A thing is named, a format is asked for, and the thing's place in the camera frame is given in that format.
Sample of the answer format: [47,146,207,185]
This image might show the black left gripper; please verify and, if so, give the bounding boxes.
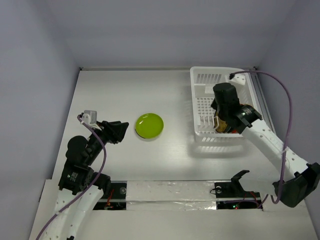
[86,119,129,164]

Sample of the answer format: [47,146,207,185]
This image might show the yellow patterned plate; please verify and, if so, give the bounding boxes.
[212,102,251,134]

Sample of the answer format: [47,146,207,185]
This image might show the green plate with floral inside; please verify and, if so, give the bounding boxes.
[134,113,164,139]

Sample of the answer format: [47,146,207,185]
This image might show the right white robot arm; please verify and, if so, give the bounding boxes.
[211,82,320,208]

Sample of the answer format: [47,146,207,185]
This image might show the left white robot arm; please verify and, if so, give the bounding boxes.
[36,120,129,240]

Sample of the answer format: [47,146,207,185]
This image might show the white plastic dish rack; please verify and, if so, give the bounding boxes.
[190,66,260,143]

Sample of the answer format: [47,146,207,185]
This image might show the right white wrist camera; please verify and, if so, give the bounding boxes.
[228,73,247,87]

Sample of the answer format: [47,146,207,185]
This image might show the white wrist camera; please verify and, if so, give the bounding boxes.
[228,73,247,87]
[80,110,98,126]

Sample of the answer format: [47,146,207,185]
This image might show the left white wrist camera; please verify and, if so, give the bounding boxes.
[80,110,98,126]

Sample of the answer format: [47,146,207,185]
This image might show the aluminium rail at right edge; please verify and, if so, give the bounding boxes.
[249,73,276,133]

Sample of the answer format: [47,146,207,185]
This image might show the white foil covered base rail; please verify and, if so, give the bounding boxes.
[125,180,217,211]

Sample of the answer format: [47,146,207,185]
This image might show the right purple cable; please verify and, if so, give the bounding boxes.
[229,70,294,205]

